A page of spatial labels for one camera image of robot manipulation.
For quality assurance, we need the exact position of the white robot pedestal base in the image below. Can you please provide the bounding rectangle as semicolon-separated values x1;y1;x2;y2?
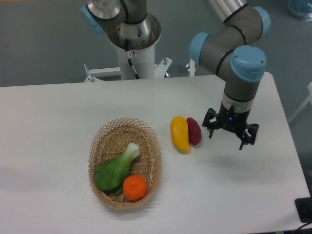
83;13;173;83

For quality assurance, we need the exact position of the black device at edge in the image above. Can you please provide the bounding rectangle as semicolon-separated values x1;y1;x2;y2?
294;197;312;223

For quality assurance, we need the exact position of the green bok choy toy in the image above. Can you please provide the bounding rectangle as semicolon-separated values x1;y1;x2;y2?
94;143;140;196

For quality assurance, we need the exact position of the blue object top right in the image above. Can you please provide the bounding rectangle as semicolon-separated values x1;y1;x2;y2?
288;0;312;21

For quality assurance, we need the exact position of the yellow mango toy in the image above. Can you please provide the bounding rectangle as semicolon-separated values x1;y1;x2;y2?
170;116;190;154

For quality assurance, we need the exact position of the purple sweet potato toy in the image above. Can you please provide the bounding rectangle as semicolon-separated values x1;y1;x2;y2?
186;117;202;145

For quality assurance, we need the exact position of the white metal bracket post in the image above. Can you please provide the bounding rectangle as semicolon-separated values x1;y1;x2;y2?
185;59;196;77

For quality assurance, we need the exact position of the woven wicker basket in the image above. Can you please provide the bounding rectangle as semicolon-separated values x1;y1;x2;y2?
88;117;161;210

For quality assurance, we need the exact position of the orange toy fruit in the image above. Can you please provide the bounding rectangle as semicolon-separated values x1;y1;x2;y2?
122;175;148;201

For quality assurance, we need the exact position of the white frame at right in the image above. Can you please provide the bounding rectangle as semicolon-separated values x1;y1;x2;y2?
288;82;312;127

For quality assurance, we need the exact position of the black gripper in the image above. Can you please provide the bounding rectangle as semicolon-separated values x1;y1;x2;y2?
202;104;259;150

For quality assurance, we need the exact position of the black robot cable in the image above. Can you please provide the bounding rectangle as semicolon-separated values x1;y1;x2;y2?
124;38;141;80

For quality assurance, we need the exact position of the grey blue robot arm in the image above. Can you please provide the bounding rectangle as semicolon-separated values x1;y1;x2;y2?
80;0;271;145

